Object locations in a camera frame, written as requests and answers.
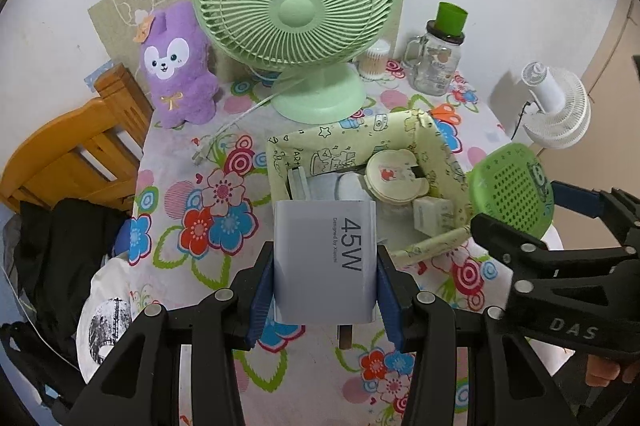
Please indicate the cream bear compact mirror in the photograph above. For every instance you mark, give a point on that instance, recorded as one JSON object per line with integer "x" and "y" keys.
{"x": 390, "y": 177}

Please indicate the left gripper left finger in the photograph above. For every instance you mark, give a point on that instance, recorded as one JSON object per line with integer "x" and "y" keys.
{"x": 138, "y": 382}

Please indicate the yellow patterned storage box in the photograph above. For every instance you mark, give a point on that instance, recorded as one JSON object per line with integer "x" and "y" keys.
{"x": 336, "y": 148}

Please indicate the white standing fan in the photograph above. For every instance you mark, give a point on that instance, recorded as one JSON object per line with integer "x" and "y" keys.
{"x": 559, "y": 113}

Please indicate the purple plush bunny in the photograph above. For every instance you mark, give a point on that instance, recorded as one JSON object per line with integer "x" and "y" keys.
{"x": 174, "y": 57}

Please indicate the white 45W charger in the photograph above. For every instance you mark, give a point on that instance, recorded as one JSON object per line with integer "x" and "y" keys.
{"x": 324, "y": 264}

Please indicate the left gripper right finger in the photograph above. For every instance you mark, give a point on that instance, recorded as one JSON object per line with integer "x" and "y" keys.
{"x": 508, "y": 383}

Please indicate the green desk fan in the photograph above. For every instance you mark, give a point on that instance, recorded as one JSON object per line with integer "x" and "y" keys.
{"x": 310, "y": 44}

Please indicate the orange handled scissors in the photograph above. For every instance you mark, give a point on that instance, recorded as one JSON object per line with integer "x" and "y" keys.
{"x": 446, "y": 113}

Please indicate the floral tablecloth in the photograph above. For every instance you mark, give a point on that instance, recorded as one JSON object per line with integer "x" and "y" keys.
{"x": 194, "y": 227}

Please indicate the glass mason jar mug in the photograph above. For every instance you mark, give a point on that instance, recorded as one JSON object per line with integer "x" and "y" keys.
{"x": 431, "y": 61}

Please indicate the wooden chair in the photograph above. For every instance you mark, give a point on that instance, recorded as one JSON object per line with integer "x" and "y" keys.
{"x": 79, "y": 154}

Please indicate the white small adapter cube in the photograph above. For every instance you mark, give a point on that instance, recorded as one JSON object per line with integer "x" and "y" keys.
{"x": 433, "y": 216}

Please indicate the person's hand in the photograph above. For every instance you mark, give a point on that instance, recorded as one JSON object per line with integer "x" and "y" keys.
{"x": 600, "y": 372}

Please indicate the black clothing on chair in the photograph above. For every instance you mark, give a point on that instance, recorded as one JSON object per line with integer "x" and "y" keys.
{"x": 56, "y": 255}

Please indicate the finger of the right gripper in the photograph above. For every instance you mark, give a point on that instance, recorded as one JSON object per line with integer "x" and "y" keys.
{"x": 612, "y": 271}
{"x": 617, "y": 209}

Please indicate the white printed tote bag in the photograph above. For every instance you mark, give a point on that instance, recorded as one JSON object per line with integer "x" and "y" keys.
{"x": 105, "y": 316}

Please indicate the green cup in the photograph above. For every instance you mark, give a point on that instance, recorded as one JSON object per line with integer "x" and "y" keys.
{"x": 450, "y": 19}

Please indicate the cotton swab container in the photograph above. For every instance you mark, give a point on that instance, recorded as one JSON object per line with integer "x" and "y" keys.
{"x": 372, "y": 63}

